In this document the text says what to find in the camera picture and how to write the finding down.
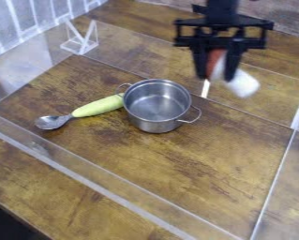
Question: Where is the silver metal pot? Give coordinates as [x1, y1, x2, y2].
[115, 79, 201, 133]

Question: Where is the black baseboard strip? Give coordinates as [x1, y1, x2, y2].
[191, 4, 275, 31]

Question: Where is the spoon with yellow-green handle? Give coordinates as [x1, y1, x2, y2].
[34, 95, 123, 130]

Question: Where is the clear acrylic stand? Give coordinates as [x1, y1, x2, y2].
[60, 21, 99, 55]

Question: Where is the clear acrylic enclosure panel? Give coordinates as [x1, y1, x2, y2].
[0, 116, 241, 240]

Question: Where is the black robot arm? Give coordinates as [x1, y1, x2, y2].
[172, 0, 274, 82]

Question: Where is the red and white plush mushroom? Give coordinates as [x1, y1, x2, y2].
[207, 49, 260, 98]

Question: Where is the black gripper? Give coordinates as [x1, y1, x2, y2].
[173, 18, 270, 82]

